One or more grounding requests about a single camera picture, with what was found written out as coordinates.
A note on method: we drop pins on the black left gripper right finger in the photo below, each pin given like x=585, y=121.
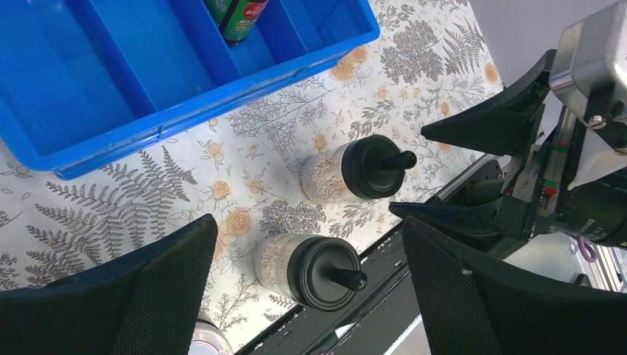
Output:
x=472, y=303

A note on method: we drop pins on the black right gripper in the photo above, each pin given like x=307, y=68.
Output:
x=540, y=194

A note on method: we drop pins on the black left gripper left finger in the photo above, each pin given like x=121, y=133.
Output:
x=144, y=302

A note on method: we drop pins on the white lid sauce jar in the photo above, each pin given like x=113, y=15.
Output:
x=207, y=339

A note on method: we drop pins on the black cap shaker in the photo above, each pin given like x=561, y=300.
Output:
x=370, y=168
x=314, y=271

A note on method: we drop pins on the blue plastic divided bin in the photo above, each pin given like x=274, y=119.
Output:
x=85, y=83

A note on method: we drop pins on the yellow cap sauce bottle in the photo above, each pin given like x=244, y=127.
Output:
x=235, y=18

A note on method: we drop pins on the floral pattern table mat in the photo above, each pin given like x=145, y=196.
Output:
x=429, y=62

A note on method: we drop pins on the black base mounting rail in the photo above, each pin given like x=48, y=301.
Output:
x=377, y=316

